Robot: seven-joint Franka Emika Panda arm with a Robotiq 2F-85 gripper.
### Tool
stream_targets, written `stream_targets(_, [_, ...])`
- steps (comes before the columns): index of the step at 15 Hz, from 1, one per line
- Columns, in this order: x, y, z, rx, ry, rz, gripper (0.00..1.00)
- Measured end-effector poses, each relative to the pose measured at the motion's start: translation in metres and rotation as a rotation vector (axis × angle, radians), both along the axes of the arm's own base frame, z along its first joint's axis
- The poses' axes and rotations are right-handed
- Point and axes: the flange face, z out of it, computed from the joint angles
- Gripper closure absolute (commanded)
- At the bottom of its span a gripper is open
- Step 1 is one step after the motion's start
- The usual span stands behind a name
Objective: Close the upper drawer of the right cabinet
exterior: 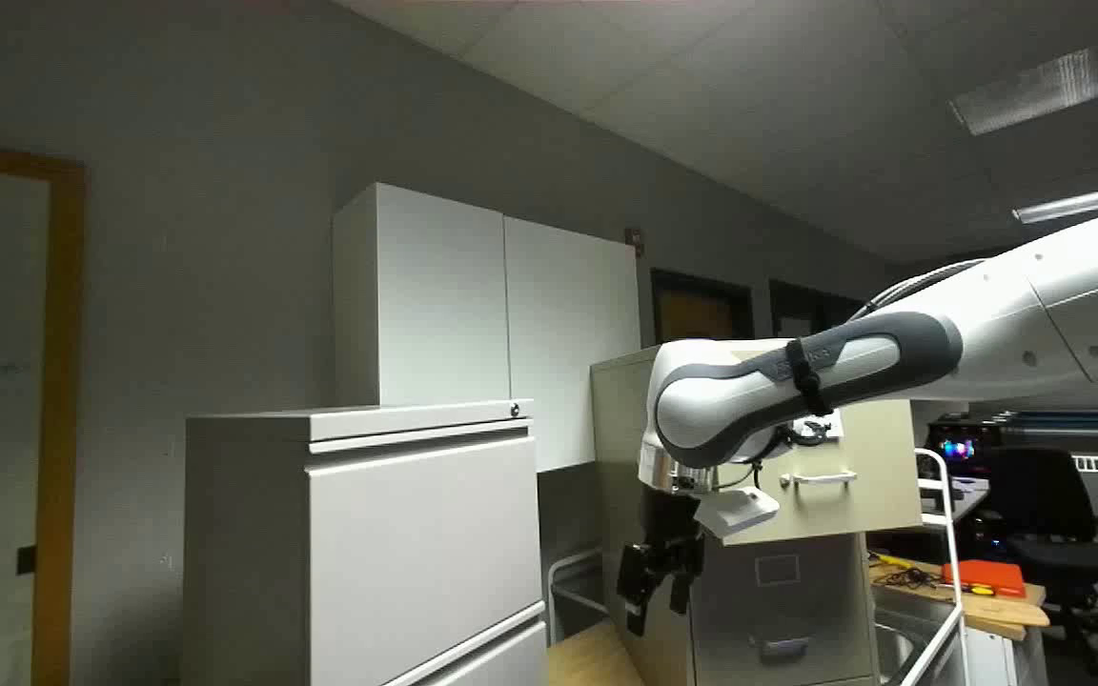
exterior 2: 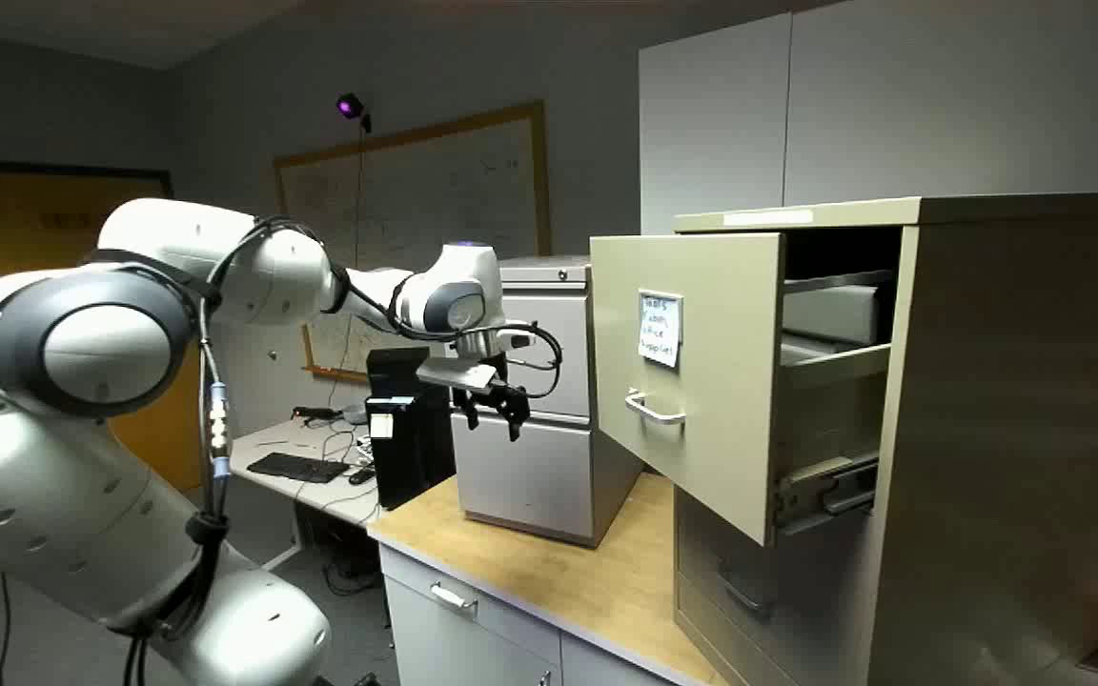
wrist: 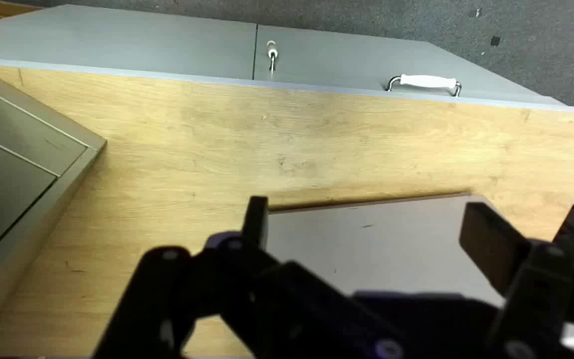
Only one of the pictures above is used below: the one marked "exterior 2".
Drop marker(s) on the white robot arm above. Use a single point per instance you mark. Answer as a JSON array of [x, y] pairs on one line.
[[87, 523]]

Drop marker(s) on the black keyboard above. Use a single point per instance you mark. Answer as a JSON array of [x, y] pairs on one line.
[[291, 468]]

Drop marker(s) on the white label on drawer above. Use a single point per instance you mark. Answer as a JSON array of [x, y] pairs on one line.
[[660, 328]]

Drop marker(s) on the grey left filing cabinet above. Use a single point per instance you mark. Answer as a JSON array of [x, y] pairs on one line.
[[556, 479]]

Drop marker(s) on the black computer tower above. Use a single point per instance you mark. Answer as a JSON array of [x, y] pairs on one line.
[[407, 423]]

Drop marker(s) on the beige open upper drawer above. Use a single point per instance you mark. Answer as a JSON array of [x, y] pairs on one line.
[[771, 412]]

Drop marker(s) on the white base cabinet drawer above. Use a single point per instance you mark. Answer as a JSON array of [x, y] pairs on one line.
[[452, 633]]

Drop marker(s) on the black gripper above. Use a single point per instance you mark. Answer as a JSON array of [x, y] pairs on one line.
[[500, 396]]

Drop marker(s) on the wooden framed whiteboard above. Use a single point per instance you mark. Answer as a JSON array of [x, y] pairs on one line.
[[402, 197]]

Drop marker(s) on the purple lit camera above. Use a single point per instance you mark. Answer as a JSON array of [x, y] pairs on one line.
[[353, 108]]

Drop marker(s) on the white wall cupboard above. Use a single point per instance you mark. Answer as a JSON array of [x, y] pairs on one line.
[[866, 102]]

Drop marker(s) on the white side desk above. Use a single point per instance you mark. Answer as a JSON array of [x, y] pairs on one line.
[[320, 442]]

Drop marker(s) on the beige right filing cabinet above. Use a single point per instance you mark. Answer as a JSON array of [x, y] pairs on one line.
[[978, 562]]

